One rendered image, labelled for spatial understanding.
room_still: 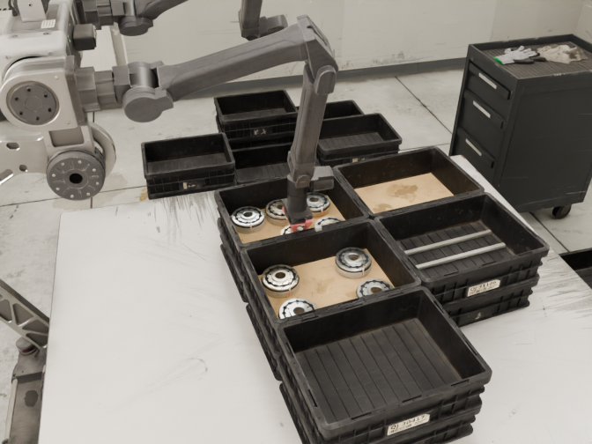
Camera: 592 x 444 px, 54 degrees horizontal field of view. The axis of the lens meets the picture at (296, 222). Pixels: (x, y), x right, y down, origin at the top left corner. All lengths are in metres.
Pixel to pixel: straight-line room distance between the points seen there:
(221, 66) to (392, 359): 0.79
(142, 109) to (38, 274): 2.01
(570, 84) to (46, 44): 2.31
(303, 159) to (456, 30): 3.74
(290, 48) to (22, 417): 1.57
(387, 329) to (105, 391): 0.74
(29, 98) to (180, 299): 0.81
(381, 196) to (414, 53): 3.15
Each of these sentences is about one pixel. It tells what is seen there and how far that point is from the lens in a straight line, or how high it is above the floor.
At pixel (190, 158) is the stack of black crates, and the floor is 0.49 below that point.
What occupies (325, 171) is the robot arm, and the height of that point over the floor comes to 1.08.
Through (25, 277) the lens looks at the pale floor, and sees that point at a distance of 3.16.
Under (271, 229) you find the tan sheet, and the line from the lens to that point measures 1.81.
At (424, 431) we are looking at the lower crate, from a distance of 1.38.
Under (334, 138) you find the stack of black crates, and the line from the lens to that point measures 3.00.
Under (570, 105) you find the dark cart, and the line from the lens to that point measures 3.05.
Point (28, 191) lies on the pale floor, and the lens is 3.80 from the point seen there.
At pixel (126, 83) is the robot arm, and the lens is 1.22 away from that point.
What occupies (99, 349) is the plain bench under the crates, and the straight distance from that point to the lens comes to 1.72.
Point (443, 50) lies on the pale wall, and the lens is 5.14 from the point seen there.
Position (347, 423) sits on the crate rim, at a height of 0.93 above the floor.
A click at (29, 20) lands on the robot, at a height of 1.53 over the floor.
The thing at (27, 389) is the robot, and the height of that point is 0.24.
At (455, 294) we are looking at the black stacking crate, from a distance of 1.63.
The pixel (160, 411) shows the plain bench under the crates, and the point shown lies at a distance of 1.55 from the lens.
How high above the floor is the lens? 1.94
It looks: 37 degrees down
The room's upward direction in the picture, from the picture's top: straight up
